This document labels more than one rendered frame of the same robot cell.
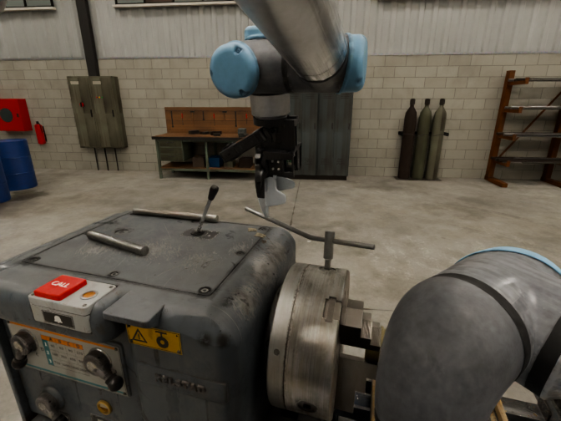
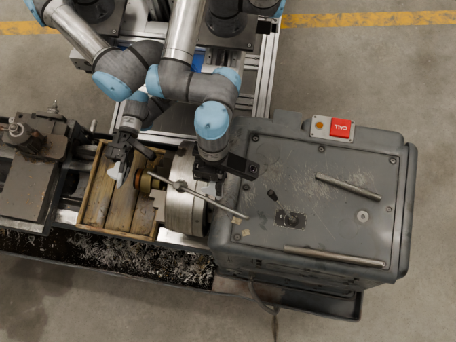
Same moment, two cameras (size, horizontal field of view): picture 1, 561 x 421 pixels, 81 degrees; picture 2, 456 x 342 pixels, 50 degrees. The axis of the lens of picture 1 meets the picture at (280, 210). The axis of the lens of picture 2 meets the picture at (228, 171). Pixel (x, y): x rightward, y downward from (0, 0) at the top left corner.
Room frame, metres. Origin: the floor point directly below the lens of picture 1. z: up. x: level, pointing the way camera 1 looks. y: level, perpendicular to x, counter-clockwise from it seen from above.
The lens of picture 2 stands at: (1.08, 0.06, 2.70)
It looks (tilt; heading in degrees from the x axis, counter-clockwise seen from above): 72 degrees down; 182
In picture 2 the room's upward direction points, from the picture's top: 8 degrees counter-clockwise
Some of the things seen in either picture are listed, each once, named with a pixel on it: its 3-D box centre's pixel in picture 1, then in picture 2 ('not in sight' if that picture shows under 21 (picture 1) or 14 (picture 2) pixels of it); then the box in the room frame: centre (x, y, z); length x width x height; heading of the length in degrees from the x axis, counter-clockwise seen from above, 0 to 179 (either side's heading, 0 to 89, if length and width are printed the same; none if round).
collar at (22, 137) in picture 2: not in sight; (18, 131); (0.35, -0.67, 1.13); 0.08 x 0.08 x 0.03
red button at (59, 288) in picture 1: (61, 288); (340, 128); (0.53, 0.41, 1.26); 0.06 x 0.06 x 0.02; 73
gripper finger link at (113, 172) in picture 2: not in sight; (115, 174); (0.53, -0.35, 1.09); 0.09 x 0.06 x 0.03; 163
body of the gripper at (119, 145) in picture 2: not in sight; (122, 146); (0.43, -0.32, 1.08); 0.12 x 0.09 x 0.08; 163
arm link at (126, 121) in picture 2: not in sight; (129, 125); (0.36, -0.29, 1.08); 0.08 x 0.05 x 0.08; 73
